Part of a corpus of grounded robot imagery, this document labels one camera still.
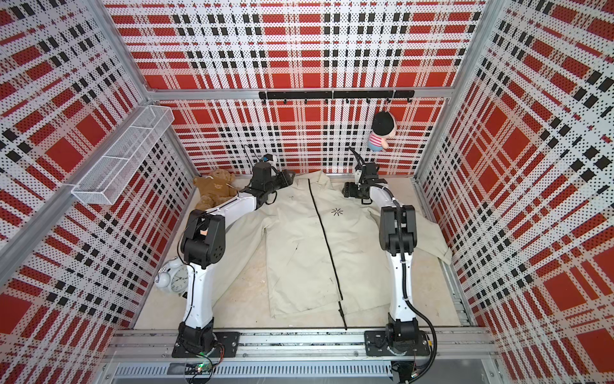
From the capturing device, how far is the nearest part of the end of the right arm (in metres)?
0.85

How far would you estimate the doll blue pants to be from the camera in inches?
37.3

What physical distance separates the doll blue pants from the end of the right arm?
14 cm
